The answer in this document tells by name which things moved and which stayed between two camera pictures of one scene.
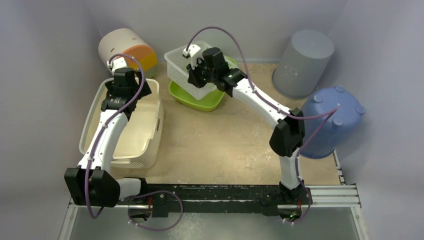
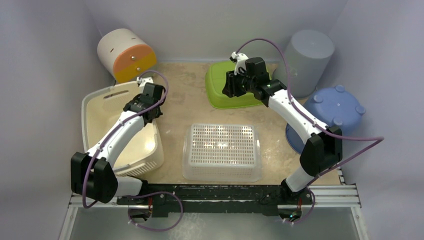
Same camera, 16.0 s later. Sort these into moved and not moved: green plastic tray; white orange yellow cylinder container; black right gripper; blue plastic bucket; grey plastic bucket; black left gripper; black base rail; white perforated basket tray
Moved: green plastic tray; black right gripper; white perforated basket tray; black left gripper
Not moved: black base rail; grey plastic bucket; blue plastic bucket; white orange yellow cylinder container
